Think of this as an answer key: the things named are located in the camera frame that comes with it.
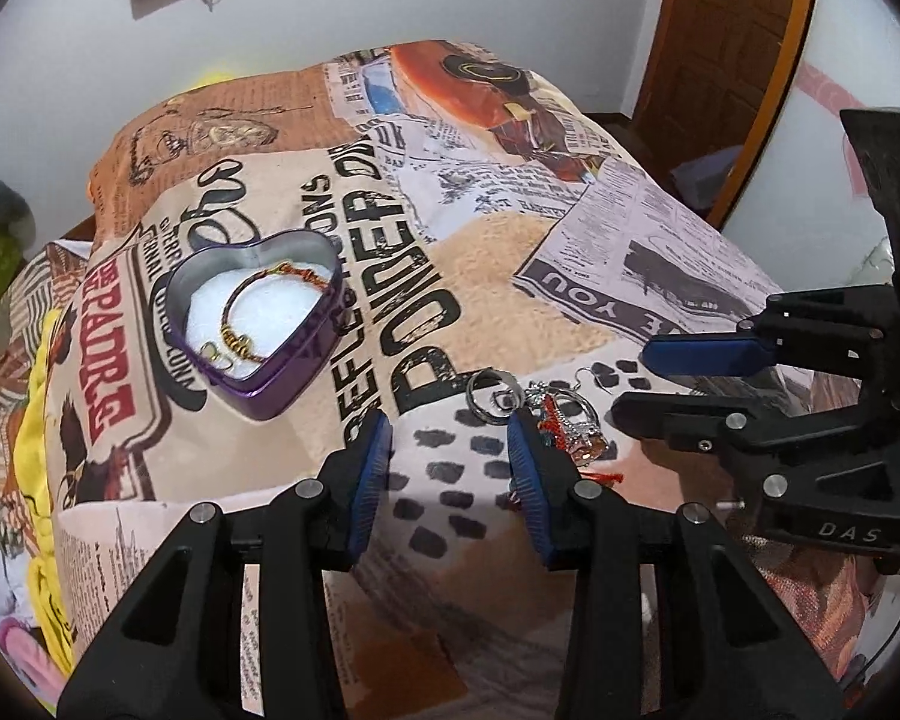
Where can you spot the newspaper print blanket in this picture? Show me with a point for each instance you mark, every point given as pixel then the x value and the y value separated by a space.
pixel 495 255

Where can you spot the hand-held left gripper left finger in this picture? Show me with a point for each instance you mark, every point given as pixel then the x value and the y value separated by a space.
pixel 367 480

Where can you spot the silver charm with red thread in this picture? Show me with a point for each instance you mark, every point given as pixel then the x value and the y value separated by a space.
pixel 570 427

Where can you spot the white sliding wardrobe door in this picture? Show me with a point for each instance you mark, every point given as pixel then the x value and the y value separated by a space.
pixel 855 37

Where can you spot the yellow curved bed end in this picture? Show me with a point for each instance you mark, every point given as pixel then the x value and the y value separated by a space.
pixel 214 76

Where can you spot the purple heart-shaped tin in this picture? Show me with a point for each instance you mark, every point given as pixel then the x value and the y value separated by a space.
pixel 285 382

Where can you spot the pink cloth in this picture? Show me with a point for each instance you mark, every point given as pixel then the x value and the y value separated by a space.
pixel 26 652

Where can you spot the brown wooden door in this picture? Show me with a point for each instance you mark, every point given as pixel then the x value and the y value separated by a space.
pixel 720 37

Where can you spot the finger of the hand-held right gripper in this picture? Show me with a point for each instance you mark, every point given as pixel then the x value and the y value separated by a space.
pixel 705 356
pixel 690 420

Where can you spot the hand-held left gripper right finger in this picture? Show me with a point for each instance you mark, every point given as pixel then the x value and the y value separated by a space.
pixel 529 480

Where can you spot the silver hook earring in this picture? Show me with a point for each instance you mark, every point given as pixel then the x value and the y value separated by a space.
pixel 591 373

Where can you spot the yellow cloth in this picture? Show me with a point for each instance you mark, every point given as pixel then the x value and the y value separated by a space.
pixel 41 510

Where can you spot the striped brown cloth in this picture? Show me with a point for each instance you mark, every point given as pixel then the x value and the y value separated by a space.
pixel 34 292

